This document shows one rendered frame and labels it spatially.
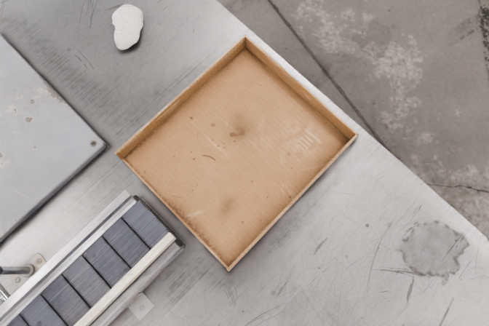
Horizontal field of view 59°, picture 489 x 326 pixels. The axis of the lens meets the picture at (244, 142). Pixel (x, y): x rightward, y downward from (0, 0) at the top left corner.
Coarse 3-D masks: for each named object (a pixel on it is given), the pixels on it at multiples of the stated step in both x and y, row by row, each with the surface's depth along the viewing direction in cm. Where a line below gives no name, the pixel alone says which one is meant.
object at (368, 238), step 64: (0, 0) 82; (64, 0) 82; (128, 0) 82; (192, 0) 82; (64, 64) 78; (128, 64) 78; (192, 64) 79; (128, 128) 75; (64, 192) 72; (320, 192) 72; (384, 192) 72; (0, 256) 69; (192, 256) 69; (256, 256) 69; (320, 256) 69; (384, 256) 69; (448, 256) 70; (128, 320) 67; (192, 320) 67; (256, 320) 67; (320, 320) 67; (384, 320) 67; (448, 320) 67
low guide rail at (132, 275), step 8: (160, 240) 62; (168, 240) 62; (152, 248) 61; (160, 248) 61; (144, 256) 61; (152, 256) 61; (136, 264) 61; (144, 264) 61; (128, 272) 60; (136, 272) 60; (120, 280) 60; (128, 280) 60; (112, 288) 60; (120, 288) 60; (104, 296) 60; (112, 296) 60; (96, 304) 59; (104, 304) 59; (88, 312) 59; (96, 312) 59; (80, 320) 59; (88, 320) 59
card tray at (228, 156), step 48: (240, 48) 78; (192, 96) 76; (240, 96) 76; (288, 96) 76; (144, 144) 74; (192, 144) 74; (240, 144) 74; (288, 144) 74; (336, 144) 74; (192, 192) 72; (240, 192) 72; (288, 192) 72; (240, 240) 70
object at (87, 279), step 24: (144, 216) 66; (120, 240) 65; (144, 240) 65; (72, 264) 64; (96, 264) 64; (120, 264) 64; (48, 288) 63; (72, 288) 63; (96, 288) 63; (24, 312) 62; (48, 312) 62; (72, 312) 62
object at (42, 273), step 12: (108, 204) 58; (120, 204) 58; (96, 216) 58; (108, 216) 58; (84, 228) 57; (96, 228) 58; (72, 240) 57; (84, 240) 58; (60, 252) 57; (72, 252) 57; (48, 264) 56; (60, 264) 57; (36, 276) 56; (48, 276) 57; (24, 288) 55; (12, 300) 55; (0, 312) 55
